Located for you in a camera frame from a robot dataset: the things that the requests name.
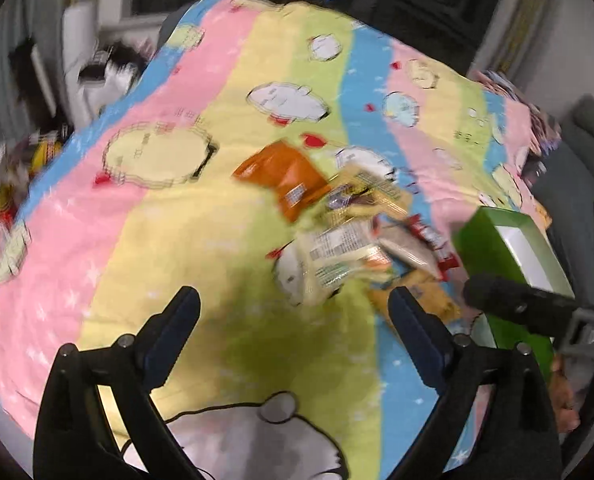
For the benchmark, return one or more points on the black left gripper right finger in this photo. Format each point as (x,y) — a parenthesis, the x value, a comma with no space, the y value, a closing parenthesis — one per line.
(518,436)

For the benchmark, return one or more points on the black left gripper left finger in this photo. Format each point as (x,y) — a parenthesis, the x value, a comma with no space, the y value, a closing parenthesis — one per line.
(73,438)

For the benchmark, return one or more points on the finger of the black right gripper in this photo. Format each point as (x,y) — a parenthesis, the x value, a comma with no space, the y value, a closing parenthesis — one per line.
(540,312)

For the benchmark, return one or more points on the green white cardboard box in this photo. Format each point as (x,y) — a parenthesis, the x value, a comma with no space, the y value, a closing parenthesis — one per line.
(509,244)

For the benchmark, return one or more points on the red white candy packet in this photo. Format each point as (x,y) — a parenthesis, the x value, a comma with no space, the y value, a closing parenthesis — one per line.
(437,243)

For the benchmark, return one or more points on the yellow orange snack packet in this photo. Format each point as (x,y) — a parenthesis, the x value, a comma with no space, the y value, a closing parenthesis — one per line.
(425,289)

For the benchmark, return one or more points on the white green snack packet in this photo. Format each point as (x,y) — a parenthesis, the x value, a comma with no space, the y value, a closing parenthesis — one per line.
(332,257)

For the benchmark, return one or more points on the yellow green snack packet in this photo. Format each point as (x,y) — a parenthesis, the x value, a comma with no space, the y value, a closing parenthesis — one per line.
(357,193)

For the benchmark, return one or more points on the orange snack bag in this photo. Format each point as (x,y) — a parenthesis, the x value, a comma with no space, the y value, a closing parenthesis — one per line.
(295,181)

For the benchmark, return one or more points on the right hand painted nails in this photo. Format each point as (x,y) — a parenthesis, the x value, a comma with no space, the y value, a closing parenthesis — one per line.
(562,398)

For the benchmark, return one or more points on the grey sofa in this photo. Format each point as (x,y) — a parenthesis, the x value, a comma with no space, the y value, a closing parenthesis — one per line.
(566,190)

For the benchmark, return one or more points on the colourful cartoon bed sheet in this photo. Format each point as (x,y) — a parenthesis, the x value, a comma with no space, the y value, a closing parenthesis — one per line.
(290,367)

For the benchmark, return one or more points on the red yellow bags clutter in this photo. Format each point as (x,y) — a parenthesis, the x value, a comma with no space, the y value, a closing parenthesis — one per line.
(20,163)

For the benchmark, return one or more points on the black white clothes pile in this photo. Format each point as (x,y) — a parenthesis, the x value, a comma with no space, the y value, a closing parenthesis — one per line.
(110,74)

